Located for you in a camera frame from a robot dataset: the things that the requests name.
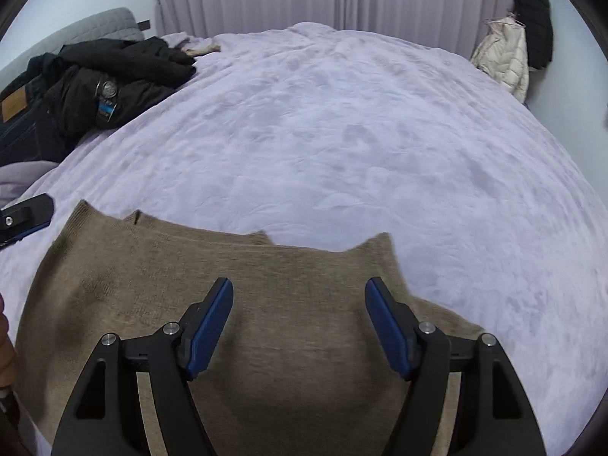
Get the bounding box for black jacket on bed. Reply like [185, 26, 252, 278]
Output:
[27, 37, 196, 144]

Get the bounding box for beige small cloth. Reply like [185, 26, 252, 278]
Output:
[179, 42, 222, 58]

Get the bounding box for grey padded headboard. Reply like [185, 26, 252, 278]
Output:
[0, 7, 144, 89]

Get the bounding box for black garment hanging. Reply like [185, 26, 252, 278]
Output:
[513, 0, 553, 70]

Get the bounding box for cream puffer jacket hanging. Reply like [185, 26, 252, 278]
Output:
[471, 14, 530, 104]

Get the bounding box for person's left hand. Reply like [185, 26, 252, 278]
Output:
[0, 296, 17, 389]

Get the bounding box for brown knit sweater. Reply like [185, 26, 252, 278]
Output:
[16, 203, 480, 455]

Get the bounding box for grey folded blanket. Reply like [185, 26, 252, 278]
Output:
[0, 161, 58, 207]

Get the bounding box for dark blue jeans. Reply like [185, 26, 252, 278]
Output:
[1, 72, 69, 167]

